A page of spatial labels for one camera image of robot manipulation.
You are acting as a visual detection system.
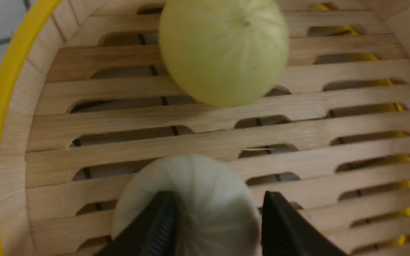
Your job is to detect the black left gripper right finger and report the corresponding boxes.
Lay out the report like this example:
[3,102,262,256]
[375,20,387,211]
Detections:
[261,191,347,256]

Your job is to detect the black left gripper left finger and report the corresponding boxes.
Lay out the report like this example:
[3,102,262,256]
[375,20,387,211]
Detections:
[96,191,177,256]

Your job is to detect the white steamed bun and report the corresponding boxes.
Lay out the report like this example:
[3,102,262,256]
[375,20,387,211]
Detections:
[112,154,260,256]

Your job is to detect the yellow steamed bun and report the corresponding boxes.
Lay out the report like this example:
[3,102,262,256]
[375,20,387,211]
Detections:
[158,0,289,107]

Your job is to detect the bamboo steamer basket yellow rim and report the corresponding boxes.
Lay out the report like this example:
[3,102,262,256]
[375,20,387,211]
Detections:
[0,0,410,256]

